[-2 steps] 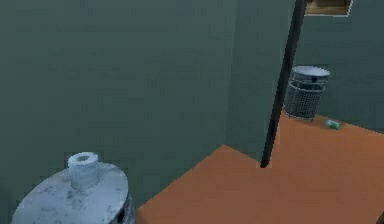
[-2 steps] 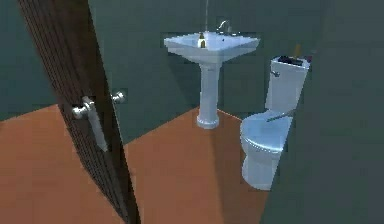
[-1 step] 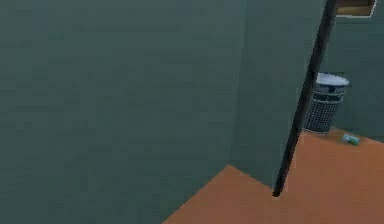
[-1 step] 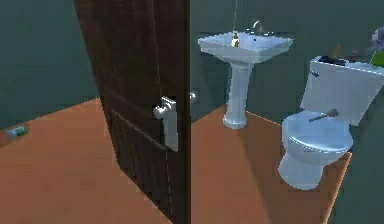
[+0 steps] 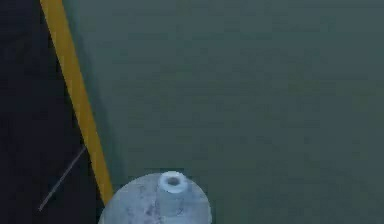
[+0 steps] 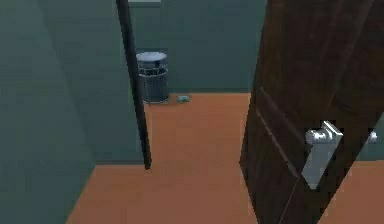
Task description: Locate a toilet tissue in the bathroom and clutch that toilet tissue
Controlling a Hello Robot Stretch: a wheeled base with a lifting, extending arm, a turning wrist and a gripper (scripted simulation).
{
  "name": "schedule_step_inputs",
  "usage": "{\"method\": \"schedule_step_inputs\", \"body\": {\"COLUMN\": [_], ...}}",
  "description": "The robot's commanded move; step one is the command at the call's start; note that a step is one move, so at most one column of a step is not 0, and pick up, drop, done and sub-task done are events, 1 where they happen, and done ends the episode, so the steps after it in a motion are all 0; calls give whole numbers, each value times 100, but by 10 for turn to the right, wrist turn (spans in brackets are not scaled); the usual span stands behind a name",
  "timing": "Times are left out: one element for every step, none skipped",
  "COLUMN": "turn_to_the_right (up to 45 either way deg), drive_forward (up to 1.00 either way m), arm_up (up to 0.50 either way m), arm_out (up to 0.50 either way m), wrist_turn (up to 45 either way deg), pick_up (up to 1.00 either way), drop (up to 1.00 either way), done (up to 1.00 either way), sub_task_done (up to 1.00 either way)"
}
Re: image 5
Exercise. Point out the pale grey round table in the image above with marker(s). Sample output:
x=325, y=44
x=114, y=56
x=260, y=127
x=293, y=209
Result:
x=146, y=203

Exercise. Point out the white toilet tissue roll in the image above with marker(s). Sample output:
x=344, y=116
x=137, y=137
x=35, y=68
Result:
x=172, y=181

